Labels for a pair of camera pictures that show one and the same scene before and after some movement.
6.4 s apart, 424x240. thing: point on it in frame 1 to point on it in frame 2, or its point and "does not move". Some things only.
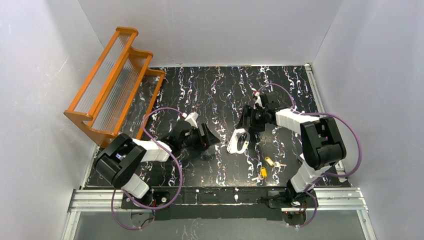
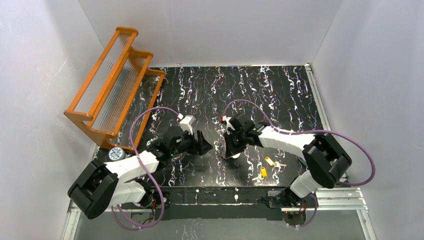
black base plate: (219, 203) does not move
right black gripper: (248, 117) to (230, 138)
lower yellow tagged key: (262, 174) does not move
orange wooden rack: (119, 95) does not move
